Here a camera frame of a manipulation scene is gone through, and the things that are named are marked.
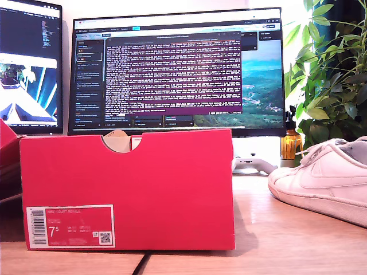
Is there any red shoebox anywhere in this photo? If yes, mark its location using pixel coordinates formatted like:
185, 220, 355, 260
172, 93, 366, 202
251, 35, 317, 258
19, 128, 236, 252

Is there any small black computer monitor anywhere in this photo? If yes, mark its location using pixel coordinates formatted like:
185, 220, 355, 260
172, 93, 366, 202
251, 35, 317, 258
0, 2, 64, 135

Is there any green leafy houseplant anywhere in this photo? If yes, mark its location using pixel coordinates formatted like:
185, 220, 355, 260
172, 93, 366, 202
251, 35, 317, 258
283, 0, 367, 167

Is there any amber pump bottle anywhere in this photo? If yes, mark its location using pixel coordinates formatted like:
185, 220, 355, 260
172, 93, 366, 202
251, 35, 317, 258
282, 105, 303, 160

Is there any large black computer monitor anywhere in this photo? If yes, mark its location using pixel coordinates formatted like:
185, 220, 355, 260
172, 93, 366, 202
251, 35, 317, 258
67, 7, 287, 138

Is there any black cable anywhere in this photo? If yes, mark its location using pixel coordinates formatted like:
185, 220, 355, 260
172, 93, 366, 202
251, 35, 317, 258
132, 252, 153, 275

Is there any red shoebox lid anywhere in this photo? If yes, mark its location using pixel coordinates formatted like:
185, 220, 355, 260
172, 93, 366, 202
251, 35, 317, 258
0, 117, 24, 201

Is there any dark teal curtain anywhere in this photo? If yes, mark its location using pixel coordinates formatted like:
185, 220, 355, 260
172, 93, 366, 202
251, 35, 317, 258
312, 0, 367, 95

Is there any white game controller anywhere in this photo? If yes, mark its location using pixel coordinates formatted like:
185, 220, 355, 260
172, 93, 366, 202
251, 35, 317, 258
232, 154, 279, 175

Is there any white leather sneaker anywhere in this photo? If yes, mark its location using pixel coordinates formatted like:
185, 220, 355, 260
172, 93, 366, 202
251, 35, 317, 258
267, 136, 367, 229

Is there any brown cardboard insert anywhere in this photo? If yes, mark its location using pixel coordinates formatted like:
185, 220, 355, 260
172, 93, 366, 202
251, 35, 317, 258
103, 129, 130, 154

